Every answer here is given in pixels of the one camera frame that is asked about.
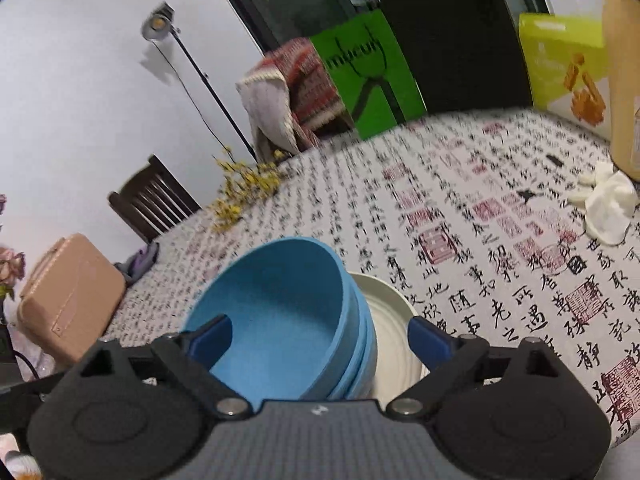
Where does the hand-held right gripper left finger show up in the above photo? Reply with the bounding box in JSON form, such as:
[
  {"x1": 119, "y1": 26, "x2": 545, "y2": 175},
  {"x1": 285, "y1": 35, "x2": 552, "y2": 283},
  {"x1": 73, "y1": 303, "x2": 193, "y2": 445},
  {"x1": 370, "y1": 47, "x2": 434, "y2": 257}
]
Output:
[{"x1": 77, "y1": 314, "x2": 253, "y2": 420}]

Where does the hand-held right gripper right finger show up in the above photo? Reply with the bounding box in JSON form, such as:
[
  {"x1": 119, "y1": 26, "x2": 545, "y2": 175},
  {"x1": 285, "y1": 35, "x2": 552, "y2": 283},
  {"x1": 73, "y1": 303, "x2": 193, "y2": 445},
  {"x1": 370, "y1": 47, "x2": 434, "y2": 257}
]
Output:
[{"x1": 386, "y1": 315, "x2": 576, "y2": 421}]

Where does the cream plate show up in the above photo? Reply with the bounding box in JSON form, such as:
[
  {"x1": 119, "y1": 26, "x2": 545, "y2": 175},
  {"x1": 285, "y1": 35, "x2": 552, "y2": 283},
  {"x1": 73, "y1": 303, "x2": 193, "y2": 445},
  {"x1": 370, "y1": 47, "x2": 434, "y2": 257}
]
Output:
[{"x1": 345, "y1": 272, "x2": 431, "y2": 403}]

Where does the calligraphy print tablecloth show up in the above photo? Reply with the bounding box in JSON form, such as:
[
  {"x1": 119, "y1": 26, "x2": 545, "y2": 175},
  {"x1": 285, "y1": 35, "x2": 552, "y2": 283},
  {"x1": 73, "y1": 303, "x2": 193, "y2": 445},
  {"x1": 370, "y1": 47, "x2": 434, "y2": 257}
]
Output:
[{"x1": 10, "y1": 107, "x2": 640, "y2": 461}]

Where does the grey and purple cloth pouch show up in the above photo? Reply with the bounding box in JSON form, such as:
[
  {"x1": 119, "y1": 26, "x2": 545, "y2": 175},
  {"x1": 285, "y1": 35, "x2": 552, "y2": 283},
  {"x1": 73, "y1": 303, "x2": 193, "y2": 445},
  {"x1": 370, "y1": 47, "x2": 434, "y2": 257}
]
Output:
[{"x1": 114, "y1": 242, "x2": 161, "y2": 286}]

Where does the beige hard-shell suitcase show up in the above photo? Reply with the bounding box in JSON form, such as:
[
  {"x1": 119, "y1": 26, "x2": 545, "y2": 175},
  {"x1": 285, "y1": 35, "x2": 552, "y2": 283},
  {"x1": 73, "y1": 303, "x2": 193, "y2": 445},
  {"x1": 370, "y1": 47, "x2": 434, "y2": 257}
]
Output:
[{"x1": 17, "y1": 232, "x2": 127, "y2": 368}]

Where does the dried pink flower bouquet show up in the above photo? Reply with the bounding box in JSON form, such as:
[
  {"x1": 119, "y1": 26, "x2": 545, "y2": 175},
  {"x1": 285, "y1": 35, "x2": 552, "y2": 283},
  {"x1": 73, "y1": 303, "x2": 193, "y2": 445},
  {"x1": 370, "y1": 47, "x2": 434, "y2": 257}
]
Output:
[{"x1": 0, "y1": 195, "x2": 27, "y2": 306}]

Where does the dark wooden chair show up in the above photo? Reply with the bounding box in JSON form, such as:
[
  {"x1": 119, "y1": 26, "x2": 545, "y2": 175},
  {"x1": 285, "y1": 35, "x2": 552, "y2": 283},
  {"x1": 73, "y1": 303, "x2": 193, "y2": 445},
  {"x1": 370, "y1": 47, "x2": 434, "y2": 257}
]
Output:
[{"x1": 107, "y1": 155, "x2": 202, "y2": 245}]

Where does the yellow flower branch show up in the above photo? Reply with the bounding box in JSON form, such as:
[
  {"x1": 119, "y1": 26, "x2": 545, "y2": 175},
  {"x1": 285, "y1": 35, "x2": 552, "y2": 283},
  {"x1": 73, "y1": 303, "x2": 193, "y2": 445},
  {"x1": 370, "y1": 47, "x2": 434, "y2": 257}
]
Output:
[{"x1": 210, "y1": 145, "x2": 291, "y2": 233}]

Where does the crumpled white tissue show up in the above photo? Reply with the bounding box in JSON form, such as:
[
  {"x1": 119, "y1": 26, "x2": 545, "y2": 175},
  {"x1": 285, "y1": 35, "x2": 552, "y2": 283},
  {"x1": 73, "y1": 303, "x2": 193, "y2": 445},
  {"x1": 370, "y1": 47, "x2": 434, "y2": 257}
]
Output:
[{"x1": 567, "y1": 160, "x2": 636, "y2": 246}]

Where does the green paper bag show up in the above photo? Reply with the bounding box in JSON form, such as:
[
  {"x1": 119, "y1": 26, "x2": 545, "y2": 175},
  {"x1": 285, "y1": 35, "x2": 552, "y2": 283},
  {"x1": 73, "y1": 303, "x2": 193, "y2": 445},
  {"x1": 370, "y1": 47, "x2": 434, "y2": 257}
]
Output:
[{"x1": 309, "y1": 9, "x2": 427, "y2": 141}]

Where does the patterned woven blanket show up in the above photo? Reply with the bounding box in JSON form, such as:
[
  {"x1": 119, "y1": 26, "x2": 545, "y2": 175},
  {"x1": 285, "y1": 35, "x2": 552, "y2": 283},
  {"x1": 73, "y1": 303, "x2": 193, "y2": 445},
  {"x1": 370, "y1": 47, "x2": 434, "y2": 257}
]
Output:
[{"x1": 236, "y1": 37, "x2": 353, "y2": 158}]

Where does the black paper bag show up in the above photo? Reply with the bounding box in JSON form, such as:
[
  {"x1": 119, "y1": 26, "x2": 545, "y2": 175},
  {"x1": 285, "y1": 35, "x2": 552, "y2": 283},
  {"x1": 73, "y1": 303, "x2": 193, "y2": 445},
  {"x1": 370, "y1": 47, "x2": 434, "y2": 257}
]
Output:
[{"x1": 377, "y1": 0, "x2": 533, "y2": 116}]

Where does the yellow-green snack box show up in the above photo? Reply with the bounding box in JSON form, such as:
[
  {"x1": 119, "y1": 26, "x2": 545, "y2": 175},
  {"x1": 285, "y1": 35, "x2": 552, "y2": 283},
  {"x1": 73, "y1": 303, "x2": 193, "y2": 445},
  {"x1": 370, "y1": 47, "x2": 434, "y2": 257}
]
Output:
[{"x1": 517, "y1": 12, "x2": 612, "y2": 127}]

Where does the studio light on stand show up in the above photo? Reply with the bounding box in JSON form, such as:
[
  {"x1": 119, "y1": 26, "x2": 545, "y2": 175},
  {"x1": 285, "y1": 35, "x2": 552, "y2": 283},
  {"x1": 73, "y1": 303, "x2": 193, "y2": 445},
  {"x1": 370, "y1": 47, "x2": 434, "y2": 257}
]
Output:
[{"x1": 140, "y1": 2, "x2": 258, "y2": 161}]

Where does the dark sliding glass door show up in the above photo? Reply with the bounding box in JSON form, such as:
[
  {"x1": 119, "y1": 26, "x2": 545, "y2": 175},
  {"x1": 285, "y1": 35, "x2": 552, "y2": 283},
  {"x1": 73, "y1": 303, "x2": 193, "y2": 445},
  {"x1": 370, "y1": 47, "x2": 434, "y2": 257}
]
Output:
[{"x1": 202, "y1": 0, "x2": 556, "y2": 56}]

